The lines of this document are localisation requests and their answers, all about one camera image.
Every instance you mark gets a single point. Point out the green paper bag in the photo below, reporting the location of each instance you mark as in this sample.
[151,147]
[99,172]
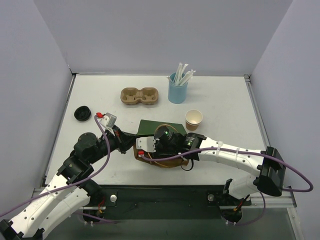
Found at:
[148,127]

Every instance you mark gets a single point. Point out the brown paper cup stack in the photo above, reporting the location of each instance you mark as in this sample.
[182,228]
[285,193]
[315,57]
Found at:
[193,119]

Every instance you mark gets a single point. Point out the brown cardboard cup carrier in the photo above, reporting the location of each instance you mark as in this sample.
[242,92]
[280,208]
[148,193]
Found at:
[133,96]

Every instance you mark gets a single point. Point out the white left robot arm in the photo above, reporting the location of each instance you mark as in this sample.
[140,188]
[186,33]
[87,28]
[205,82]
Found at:
[70,189]

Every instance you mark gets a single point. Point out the white wrapped straw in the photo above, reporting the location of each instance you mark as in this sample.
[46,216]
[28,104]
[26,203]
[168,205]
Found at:
[177,75]
[187,77]
[181,73]

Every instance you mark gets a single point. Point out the blue straw holder cup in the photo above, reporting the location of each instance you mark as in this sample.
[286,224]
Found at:
[176,93]

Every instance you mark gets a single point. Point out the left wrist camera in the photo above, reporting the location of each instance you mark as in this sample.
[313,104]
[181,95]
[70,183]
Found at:
[106,121]

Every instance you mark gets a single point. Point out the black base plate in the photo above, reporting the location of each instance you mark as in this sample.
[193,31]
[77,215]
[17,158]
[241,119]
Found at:
[118,203]

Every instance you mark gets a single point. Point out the black lid stack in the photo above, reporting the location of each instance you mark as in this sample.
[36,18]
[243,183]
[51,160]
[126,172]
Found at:
[82,113]

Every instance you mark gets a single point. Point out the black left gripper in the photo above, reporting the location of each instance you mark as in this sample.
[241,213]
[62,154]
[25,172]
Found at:
[122,141]

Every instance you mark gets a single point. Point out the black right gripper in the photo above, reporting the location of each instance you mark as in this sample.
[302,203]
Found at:
[157,149]

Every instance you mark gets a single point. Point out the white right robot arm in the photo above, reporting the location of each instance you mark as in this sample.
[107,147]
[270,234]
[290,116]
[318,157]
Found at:
[265,168]

